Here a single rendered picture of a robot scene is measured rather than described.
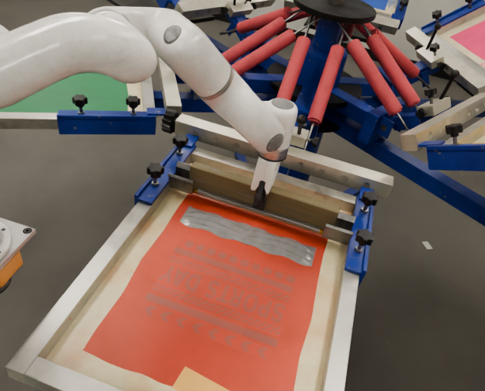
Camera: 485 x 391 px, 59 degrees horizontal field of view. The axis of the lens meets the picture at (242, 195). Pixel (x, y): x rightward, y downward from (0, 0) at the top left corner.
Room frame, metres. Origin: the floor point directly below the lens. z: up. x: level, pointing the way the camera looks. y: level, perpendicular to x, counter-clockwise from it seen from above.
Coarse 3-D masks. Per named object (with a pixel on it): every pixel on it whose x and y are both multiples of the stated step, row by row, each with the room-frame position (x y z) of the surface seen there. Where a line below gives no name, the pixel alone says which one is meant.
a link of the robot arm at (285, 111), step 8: (272, 104) 0.88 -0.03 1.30; (280, 104) 0.88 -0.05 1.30; (288, 104) 0.89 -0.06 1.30; (272, 112) 0.86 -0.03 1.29; (280, 112) 0.85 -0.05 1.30; (288, 112) 0.86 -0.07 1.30; (296, 112) 0.88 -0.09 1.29; (280, 120) 0.85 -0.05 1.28; (288, 120) 0.85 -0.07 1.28; (288, 128) 0.86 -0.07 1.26; (288, 136) 0.86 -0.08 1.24; (288, 144) 0.87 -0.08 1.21
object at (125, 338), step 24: (240, 216) 0.87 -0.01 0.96; (168, 240) 0.73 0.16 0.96; (216, 240) 0.76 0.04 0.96; (144, 264) 0.64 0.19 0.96; (144, 288) 0.58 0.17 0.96; (120, 312) 0.51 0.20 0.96; (96, 336) 0.44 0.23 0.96; (120, 336) 0.45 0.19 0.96; (144, 336) 0.46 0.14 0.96; (168, 336) 0.47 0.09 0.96; (192, 336) 0.48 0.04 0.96; (120, 360) 0.41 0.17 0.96; (144, 360) 0.41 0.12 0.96; (168, 360) 0.42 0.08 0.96; (168, 384) 0.38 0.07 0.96
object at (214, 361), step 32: (256, 224) 0.85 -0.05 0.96; (288, 224) 0.87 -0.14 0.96; (256, 256) 0.73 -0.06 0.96; (320, 256) 0.78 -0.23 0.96; (288, 320) 0.56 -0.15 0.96; (224, 352) 0.46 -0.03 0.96; (288, 352) 0.49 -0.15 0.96; (224, 384) 0.40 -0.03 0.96; (256, 384) 0.41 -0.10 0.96; (288, 384) 0.42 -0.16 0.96
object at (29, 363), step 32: (192, 160) 1.06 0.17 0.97; (224, 160) 1.06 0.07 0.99; (320, 192) 0.99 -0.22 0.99; (128, 224) 0.73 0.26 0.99; (96, 256) 0.61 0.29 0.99; (96, 288) 0.55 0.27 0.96; (352, 288) 0.66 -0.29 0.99; (64, 320) 0.45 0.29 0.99; (352, 320) 0.57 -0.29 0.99; (32, 352) 0.37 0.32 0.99; (32, 384) 0.33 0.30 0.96; (64, 384) 0.33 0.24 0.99; (96, 384) 0.34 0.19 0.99
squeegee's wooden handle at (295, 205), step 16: (192, 176) 0.91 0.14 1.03; (208, 176) 0.90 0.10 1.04; (224, 176) 0.90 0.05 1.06; (240, 176) 0.91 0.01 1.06; (224, 192) 0.89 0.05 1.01; (240, 192) 0.88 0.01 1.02; (272, 192) 0.87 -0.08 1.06; (288, 192) 0.88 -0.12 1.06; (272, 208) 0.87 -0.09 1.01; (288, 208) 0.86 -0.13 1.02; (304, 208) 0.85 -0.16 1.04; (320, 208) 0.84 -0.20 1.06; (336, 208) 0.85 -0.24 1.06; (320, 224) 0.84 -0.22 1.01
